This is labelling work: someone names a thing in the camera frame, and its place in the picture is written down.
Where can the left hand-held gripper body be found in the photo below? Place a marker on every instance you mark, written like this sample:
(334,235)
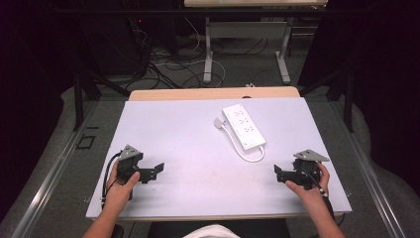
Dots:
(129,158)

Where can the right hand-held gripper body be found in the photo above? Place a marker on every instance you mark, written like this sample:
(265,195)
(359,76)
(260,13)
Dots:
(307,168)

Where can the person's right hand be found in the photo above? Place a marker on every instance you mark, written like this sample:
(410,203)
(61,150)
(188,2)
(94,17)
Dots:
(313,195)

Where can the person's left hand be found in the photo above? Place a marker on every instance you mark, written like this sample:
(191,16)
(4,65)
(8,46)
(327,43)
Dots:
(119,193)

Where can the white table mat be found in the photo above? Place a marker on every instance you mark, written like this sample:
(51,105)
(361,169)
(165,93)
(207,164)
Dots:
(198,165)

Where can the black floor socket plate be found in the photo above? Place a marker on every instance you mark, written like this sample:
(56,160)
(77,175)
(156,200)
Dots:
(86,142)

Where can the white power strip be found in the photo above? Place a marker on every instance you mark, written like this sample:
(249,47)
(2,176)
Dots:
(243,126)

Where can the grey-white power plug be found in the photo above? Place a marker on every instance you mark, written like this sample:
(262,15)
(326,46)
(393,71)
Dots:
(219,123)

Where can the black metal stand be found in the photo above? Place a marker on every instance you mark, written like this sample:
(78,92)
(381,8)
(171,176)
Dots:
(347,95)
(78,99)

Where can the person's white shirt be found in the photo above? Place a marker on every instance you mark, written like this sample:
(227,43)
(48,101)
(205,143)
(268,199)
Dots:
(211,232)

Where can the dark computer tower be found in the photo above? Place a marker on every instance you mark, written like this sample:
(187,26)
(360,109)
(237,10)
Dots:
(128,43)

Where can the white desk with metal legs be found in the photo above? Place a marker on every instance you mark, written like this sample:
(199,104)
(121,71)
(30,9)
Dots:
(247,29)

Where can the aluminium floor rail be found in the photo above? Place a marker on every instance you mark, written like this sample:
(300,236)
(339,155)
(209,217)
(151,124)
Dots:
(49,178)
(369,175)

